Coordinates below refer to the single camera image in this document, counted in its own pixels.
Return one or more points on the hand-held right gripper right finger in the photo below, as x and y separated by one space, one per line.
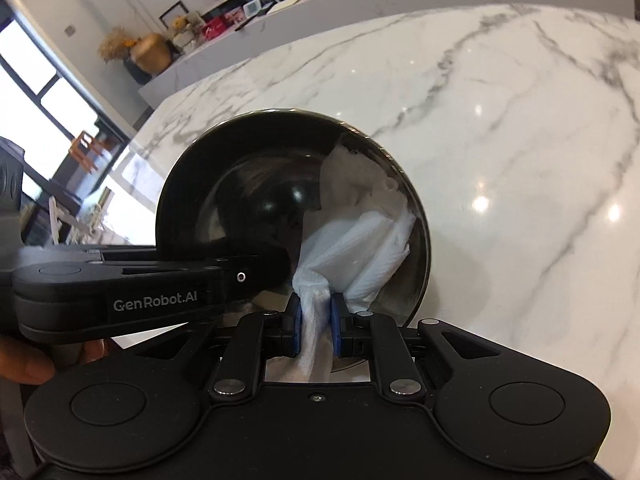
336 325

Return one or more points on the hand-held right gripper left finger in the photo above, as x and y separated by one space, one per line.
298 327

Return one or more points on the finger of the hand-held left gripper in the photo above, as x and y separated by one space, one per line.
250 275

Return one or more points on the white paper towel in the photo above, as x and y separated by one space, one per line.
360 255

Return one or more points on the steel bowl with blue outside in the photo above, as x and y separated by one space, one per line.
260 170

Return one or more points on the person's left hand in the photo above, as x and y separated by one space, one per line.
25 360

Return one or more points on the white chair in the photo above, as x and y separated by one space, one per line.
80 217

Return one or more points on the orange wooden chair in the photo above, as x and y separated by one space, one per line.
87 150

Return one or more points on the dark vase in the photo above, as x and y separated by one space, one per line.
137 72

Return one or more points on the black framed window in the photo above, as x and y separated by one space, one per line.
55 82

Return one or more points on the golden round vase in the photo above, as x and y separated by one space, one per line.
151 54

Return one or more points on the red box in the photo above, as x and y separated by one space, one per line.
214 29

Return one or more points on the small flower arrangement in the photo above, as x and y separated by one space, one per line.
184 32

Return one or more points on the pink box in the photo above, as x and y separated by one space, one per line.
233 16

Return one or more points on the dried yellow flowers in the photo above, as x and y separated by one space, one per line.
114 44

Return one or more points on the small white desk clock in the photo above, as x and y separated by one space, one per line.
252 8

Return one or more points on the white marble television console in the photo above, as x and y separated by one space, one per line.
400 5

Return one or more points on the black picture frame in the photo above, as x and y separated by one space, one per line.
173 16

